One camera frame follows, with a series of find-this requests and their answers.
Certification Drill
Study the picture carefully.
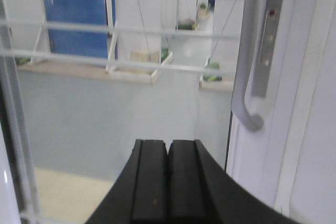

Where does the light wooden box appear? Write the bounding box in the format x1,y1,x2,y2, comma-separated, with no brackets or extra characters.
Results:
130,50,161,63

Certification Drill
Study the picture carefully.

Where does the grey metal door handle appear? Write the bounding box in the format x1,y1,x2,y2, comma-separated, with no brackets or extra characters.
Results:
231,0,266,132

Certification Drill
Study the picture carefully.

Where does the silver door lock plate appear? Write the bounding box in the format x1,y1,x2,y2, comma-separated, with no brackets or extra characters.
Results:
251,0,283,98

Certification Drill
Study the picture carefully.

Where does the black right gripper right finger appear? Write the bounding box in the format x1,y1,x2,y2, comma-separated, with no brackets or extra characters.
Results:
168,140,294,223

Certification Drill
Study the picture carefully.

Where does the blue door panel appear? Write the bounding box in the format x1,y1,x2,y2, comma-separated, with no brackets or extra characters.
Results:
44,0,108,59

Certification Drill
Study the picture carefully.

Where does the white framed sliding glass door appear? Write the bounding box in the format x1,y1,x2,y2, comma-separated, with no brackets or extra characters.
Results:
1,0,335,223

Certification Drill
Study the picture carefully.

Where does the light wooden platform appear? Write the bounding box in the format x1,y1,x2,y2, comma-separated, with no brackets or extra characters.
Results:
15,60,234,92

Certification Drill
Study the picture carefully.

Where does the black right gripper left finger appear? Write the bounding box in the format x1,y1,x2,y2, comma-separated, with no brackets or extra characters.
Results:
86,140,167,223

